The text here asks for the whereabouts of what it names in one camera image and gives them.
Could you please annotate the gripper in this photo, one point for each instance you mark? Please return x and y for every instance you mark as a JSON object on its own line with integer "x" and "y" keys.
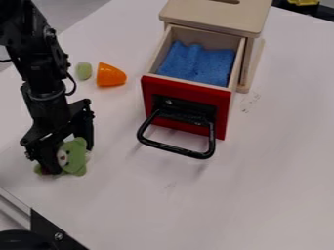
{"x": 50, "y": 112}

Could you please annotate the green toy bear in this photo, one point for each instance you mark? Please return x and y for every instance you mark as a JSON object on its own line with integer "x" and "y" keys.
{"x": 73, "y": 159}

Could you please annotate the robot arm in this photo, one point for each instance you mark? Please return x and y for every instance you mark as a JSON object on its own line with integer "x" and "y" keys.
{"x": 34, "y": 49}

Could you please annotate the pale green toy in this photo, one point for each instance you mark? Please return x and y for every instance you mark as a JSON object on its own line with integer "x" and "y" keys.
{"x": 84, "y": 70}

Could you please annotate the orange toy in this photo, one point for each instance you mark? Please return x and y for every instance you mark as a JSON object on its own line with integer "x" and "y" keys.
{"x": 109, "y": 75}

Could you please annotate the drawer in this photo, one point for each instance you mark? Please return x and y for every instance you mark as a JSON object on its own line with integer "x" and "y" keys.
{"x": 191, "y": 94}

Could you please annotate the blue cloth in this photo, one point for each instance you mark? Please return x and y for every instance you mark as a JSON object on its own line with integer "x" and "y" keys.
{"x": 198, "y": 63}

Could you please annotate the cabinet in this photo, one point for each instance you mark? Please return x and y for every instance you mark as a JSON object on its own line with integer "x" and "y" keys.
{"x": 235, "y": 22}

